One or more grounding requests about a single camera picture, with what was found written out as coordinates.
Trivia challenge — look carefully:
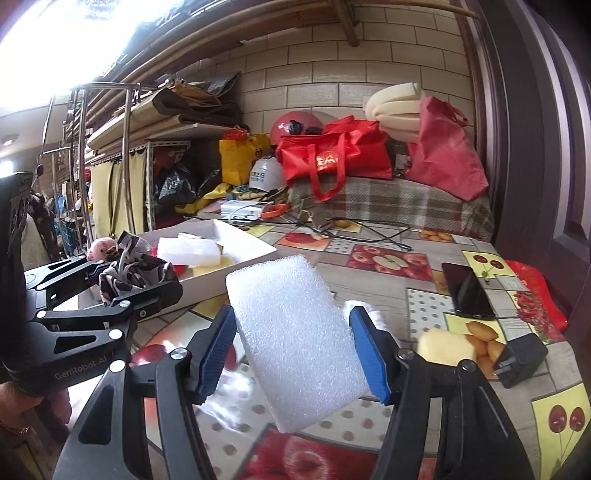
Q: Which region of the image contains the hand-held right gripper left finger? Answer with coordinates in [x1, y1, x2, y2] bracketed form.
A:
[53, 305, 237, 480]

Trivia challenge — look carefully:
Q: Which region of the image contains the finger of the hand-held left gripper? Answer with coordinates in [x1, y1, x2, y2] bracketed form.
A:
[23, 258, 109, 301]
[30, 275, 184, 357]

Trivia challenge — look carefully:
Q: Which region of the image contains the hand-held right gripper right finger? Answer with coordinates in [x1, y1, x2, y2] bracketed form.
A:
[348, 305, 546, 480]

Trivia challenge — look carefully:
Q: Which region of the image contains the camouflage print face mask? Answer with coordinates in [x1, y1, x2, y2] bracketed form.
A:
[99, 231, 178, 305]

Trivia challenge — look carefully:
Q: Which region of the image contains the pink plush toy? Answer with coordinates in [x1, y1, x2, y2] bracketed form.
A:
[88, 237, 118, 264]

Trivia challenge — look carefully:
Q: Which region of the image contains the white foam block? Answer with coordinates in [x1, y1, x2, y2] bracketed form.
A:
[157, 235, 221, 267]
[225, 254, 372, 433]

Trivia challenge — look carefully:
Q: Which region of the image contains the white cardboard box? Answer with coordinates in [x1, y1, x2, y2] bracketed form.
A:
[136, 218, 278, 283]

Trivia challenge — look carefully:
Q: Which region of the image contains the person's left forearm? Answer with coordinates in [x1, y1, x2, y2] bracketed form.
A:
[0, 422, 51, 480]

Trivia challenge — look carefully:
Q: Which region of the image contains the person's left hand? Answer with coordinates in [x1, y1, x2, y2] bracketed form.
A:
[0, 383, 44, 428]

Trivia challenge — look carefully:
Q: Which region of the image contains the yellow square sponge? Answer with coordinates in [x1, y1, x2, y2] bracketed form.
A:
[191, 256, 236, 278]

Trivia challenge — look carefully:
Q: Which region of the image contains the yellow hexagonal sponge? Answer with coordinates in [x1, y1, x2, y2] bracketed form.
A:
[417, 328, 477, 366]

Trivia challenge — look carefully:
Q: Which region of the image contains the fruit print tablecloth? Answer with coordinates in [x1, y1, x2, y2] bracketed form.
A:
[124, 210, 591, 480]

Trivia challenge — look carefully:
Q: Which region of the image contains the yellow curtain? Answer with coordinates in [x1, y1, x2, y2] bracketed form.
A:
[90, 148, 153, 236]

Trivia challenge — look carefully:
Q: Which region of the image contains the black plastic bag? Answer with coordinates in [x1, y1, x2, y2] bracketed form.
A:
[154, 164, 222, 206]

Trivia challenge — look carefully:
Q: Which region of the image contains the black smartphone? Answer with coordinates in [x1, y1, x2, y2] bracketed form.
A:
[441, 261, 498, 320]

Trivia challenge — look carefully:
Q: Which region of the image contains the metal rack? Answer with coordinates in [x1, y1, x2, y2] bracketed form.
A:
[41, 82, 144, 241]

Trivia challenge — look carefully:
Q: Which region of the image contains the plaid cloth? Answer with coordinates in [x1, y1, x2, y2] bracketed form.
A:
[286, 178, 495, 241]

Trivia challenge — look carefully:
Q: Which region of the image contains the black charger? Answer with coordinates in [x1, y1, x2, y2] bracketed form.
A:
[492, 333, 549, 388]

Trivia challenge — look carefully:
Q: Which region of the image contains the yellow plastic bag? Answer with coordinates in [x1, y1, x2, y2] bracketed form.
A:
[218, 129, 271, 185]

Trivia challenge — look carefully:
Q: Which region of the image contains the white helmet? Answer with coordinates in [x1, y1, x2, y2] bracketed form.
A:
[249, 156, 287, 192]

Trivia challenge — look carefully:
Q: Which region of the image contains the wooden shelf board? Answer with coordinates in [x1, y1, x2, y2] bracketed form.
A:
[85, 108, 241, 151]

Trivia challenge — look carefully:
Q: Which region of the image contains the red patterned cloth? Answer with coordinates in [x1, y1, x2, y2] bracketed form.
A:
[503, 259, 568, 330]

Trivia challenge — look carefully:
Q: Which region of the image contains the plain red fabric bag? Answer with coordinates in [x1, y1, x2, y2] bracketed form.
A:
[406, 96, 490, 201]

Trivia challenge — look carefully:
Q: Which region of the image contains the red helmet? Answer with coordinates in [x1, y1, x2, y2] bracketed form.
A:
[269, 111, 324, 146]

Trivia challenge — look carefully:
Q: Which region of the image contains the stack of cream foam sheets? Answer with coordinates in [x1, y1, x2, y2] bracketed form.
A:
[362, 83, 428, 141]

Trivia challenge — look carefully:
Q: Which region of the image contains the brown door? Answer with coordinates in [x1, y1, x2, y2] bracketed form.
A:
[455, 0, 591, 480]

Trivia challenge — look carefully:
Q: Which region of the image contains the black cable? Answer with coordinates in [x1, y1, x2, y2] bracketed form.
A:
[323, 220, 414, 252]

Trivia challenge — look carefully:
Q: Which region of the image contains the metal wire stand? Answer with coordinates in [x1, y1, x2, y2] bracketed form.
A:
[295, 208, 333, 232]

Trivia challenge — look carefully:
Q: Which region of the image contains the red tote bag with handles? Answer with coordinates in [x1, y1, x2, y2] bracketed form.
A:
[276, 116, 393, 201]

